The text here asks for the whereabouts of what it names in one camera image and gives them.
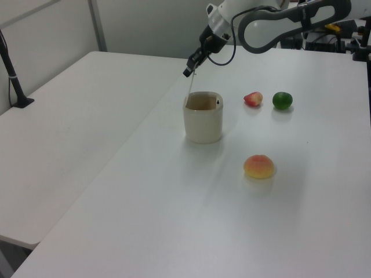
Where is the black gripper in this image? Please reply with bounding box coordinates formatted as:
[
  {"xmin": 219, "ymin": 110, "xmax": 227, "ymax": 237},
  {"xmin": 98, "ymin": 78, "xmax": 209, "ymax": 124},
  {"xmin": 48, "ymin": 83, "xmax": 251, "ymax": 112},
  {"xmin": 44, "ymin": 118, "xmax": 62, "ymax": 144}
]
[{"xmin": 183, "ymin": 26, "xmax": 227, "ymax": 78}]

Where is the cream lidded cup container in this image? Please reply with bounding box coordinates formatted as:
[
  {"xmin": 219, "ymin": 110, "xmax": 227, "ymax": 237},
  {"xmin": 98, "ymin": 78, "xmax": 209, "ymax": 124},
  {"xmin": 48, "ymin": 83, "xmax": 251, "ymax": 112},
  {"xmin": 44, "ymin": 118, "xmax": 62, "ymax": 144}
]
[{"xmin": 182, "ymin": 90, "xmax": 224, "ymax": 144}]

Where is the red bitten toy apple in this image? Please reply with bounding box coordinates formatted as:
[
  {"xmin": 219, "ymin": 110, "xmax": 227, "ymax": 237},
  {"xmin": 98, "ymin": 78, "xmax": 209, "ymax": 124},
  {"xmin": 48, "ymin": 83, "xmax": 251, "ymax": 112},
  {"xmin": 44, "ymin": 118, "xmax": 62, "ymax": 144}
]
[{"xmin": 243, "ymin": 92, "xmax": 264, "ymax": 108}]

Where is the green toy lime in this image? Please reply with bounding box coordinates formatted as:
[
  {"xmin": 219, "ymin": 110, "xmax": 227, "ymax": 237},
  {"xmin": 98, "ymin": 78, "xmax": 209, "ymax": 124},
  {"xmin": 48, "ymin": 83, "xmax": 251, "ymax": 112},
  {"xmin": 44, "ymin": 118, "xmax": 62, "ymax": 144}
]
[{"xmin": 272, "ymin": 91, "xmax": 293, "ymax": 111}]

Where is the orange yellow toy peach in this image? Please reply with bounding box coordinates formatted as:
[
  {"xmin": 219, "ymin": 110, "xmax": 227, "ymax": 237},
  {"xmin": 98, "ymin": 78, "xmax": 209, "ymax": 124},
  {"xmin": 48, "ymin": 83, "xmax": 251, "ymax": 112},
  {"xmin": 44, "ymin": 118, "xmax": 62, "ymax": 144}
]
[{"xmin": 243, "ymin": 154, "xmax": 275, "ymax": 179}]

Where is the black background equipment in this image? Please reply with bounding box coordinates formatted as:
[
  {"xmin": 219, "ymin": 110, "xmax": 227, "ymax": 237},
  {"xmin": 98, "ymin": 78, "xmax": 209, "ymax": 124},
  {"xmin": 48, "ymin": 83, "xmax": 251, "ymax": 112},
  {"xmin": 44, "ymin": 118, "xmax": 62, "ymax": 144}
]
[{"xmin": 279, "ymin": 20, "xmax": 355, "ymax": 53}]

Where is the yellow background device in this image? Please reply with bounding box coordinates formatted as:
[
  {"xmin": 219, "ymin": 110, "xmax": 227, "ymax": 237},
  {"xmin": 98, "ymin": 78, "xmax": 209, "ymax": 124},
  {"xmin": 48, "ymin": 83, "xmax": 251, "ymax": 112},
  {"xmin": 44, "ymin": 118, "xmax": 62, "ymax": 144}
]
[{"xmin": 323, "ymin": 24, "xmax": 342, "ymax": 36}]

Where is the black clamp stand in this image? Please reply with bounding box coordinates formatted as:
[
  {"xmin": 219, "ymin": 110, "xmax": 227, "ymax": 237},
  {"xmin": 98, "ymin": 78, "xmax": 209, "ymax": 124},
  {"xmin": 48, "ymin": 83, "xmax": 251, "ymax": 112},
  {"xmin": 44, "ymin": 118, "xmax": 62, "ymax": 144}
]
[{"xmin": 351, "ymin": 25, "xmax": 371, "ymax": 62}]

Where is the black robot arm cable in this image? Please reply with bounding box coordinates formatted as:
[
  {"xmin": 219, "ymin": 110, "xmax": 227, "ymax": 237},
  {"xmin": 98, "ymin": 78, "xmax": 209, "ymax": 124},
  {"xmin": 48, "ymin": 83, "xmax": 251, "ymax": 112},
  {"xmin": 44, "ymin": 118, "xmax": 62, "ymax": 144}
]
[{"xmin": 202, "ymin": 6, "xmax": 279, "ymax": 66}]

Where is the grey aluminium frame post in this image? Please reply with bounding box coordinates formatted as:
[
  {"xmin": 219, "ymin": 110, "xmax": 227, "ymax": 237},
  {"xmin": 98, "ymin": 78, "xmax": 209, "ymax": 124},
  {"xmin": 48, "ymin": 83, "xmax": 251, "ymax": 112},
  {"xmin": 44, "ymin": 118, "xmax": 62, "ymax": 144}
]
[{"xmin": 86, "ymin": 0, "xmax": 108, "ymax": 53}]

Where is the black camera pole with base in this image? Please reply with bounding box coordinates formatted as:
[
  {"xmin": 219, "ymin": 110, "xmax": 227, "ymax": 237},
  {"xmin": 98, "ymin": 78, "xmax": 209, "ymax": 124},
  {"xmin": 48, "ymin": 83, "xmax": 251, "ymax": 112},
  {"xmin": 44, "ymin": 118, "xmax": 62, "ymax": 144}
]
[{"xmin": 0, "ymin": 28, "xmax": 35, "ymax": 109}]

